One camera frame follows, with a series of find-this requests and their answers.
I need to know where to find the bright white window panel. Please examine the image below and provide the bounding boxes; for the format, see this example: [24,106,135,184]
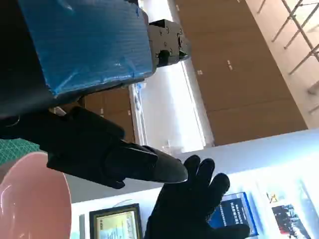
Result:
[129,61,215,153]

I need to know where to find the blue framed plaque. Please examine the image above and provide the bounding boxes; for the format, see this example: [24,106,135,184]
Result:
[208,191,259,237]

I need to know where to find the black framed gold certificate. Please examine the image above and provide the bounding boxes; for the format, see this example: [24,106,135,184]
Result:
[89,203,143,239]

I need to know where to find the pink bowl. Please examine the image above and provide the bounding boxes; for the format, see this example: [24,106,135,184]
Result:
[0,152,72,239]

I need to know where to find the black left hand blue tape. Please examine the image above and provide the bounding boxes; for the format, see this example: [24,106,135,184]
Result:
[0,0,192,190]

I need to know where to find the white poster with picture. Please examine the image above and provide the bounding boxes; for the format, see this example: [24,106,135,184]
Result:
[266,191,314,239]

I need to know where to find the green cutting mat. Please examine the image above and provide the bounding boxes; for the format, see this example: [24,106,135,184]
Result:
[0,138,48,166]

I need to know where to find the black gloved right hand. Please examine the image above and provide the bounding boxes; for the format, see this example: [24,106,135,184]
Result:
[144,154,250,239]

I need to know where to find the white metal railing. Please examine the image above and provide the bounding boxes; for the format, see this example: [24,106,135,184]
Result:
[256,0,319,95]

